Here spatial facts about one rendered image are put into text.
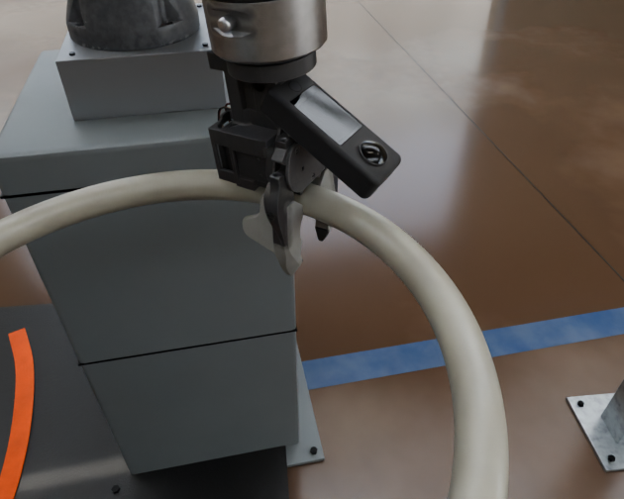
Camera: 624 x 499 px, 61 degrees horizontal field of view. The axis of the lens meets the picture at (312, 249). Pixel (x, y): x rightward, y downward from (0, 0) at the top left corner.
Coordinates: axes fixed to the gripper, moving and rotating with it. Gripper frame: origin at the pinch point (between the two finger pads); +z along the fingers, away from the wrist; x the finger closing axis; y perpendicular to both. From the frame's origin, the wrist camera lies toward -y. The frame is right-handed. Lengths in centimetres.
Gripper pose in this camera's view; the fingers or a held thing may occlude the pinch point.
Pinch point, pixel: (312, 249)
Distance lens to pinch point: 53.2
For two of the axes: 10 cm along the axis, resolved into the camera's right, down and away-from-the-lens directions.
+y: -8.5, -2.9, 4.3
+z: 0.7, 7.5, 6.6
